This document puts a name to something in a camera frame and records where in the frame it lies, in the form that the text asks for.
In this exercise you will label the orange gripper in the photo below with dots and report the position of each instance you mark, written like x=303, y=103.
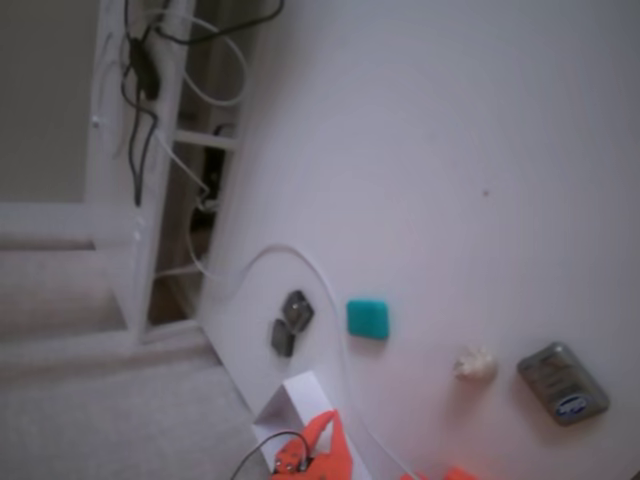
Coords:
x=324, y=442

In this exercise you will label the white cardboard bin box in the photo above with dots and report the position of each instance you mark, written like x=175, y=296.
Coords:
x=300, y=395

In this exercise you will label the grey metal tin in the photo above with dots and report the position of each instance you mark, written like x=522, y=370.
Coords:
x=560, y=382

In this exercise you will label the small black plastic case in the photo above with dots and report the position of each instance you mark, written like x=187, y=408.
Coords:
x=282, y=337
x=298, y=311

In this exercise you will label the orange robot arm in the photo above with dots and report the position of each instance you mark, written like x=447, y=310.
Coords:
x=457, y=475

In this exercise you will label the white metal rack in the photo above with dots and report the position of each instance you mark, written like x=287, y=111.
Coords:
x=105, y=175

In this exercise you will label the small white bear figurine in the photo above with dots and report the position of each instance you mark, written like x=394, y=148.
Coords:
x=472, y=364

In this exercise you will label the green cube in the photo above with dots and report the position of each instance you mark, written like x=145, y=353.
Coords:
x=367, y=320

